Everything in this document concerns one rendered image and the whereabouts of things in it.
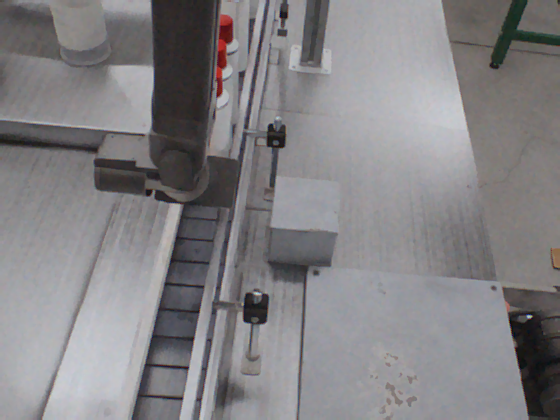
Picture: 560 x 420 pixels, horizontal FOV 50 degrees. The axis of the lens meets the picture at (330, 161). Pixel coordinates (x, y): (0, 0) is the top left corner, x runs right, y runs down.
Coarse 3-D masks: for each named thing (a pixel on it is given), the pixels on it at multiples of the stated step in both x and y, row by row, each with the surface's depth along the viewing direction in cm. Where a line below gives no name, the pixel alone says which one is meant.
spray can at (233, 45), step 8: (224, 16) 91; (224, 24) 89; (232, 24) 90; (224, 32) 90; (232, 32) 91; (224, 40) 91; (232, 40) 92; (232, 48) 92; (232, 56) 93; (232, 64) 94; (232, 112) 101; (232, 120) 103
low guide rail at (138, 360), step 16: (176, 208) 86; (176, 224) 84; (160, 256) 80; (160, 272) 78; (160, 288) 77; (144, 320) 74; (144, 336) 72; (144, 352) 71; (128, 384) 68; (128, 400) 67; (128, 416) 66
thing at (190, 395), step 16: (256, 16) 113; (256, 32) 110; (256, 48) 107; (240, 112) 94; (240, 128) 92; (240, 144) 90; (224, 208) 81; (224, 224) 79; (208, 272) 74; (208, 288) 72; (208, 304) 71; (208, 320) 70; (192, 352) 67; (192, 368) 65; (192, 384) 64; (192, 400) 63; (192, 416) 63
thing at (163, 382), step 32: (256, 64) 117; (192, 224) 89; (192, 256) 85; (224, 256) 85; (192, 288) 81; (160, 320) 78; (192, 320) 78; (160, 352) 75; (160, 384) 72; (160, 416) 69
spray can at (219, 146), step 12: (216, 72) 81; (216, 96) 83; (228, 96) 85; (228, 108) 85; (216, 120) 85; (228, 120) 87; (216, 132) 86; (228, 132) 89; (216, 144) 88; (228, 144) 91; (228, 156) 92
